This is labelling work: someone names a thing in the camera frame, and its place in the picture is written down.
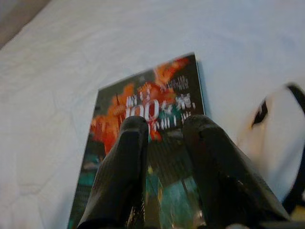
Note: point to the white quilted mattress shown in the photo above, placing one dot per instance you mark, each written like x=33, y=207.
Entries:
x=71, y=59

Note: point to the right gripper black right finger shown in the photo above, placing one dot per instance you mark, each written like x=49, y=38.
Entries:
x=226, y=181

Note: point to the yellow cartoon egg blanket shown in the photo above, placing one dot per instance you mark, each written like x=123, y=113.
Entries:
x=267, y=143

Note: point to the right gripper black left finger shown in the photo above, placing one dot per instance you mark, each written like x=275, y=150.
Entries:
x=119, y=181

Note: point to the dark red-green cover book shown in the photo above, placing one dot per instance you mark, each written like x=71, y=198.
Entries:
x=166, y=78

